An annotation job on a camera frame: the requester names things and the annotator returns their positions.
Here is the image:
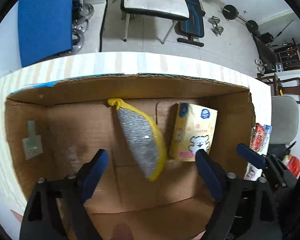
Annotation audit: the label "black blue weight bench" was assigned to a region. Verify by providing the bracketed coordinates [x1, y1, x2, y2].
[177, 0, 205, 47]

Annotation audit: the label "striped table mat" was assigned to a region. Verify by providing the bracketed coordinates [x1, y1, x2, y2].
[0, 51, 271, 214]

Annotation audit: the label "yellow tissue pack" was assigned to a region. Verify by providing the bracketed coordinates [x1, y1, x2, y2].
[169, 102, 218, 162]

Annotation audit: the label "white quilted chair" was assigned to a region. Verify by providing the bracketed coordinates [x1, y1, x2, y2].
[78, 0, 107, 54]

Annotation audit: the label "chrome weight plates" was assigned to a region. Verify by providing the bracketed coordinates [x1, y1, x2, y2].
[70, 1, 94, 54]

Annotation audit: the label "red floral snack packet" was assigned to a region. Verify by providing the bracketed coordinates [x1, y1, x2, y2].
[250, 122, 266, 152]

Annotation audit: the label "grey shell chair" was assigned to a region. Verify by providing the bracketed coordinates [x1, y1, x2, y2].
[269, 95, 299, 145]

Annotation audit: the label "red plastic bag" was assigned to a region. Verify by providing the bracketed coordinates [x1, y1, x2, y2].
[285, 154, 300, 178]

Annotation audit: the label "yellow mesh scrubber pouch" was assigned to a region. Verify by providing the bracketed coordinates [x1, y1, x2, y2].
[108, 98, 167, 182]

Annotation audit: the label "white chair with jacket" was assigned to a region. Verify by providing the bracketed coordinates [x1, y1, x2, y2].
[120, 0, 189, 44]

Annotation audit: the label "brown wooden chair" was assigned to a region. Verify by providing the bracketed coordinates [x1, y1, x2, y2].
[257, 73, 300, 104]

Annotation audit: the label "chrome dumbbell pair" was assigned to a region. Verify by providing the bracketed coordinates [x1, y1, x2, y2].
[208, 16, 224, 36]

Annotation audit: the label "floor barbell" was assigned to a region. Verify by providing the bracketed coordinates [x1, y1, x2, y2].
[222, 4, 259, 35]

